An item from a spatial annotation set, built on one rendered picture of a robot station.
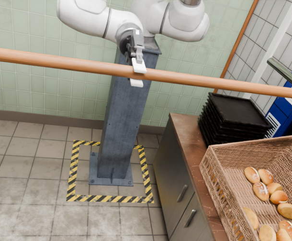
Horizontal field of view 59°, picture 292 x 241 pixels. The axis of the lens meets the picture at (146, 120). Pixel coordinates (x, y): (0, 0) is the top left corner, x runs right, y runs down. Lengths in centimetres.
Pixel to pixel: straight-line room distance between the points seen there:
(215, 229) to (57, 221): 95
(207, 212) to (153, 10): 94
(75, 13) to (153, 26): 53
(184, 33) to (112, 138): 78
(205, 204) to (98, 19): 87
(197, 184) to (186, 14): 78
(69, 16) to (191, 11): 58
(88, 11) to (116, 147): 102
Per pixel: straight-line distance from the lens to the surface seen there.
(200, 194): 124
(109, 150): 172
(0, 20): 201
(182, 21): 127
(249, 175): 142
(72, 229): 169
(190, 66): 211
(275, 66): 117
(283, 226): 130
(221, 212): 119
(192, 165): 135
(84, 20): 89
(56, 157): 204
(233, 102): 160
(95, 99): 215
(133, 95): 147
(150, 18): 132
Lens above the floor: 145
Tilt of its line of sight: 35 degrees down
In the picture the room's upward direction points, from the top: 16 degrees clockwise
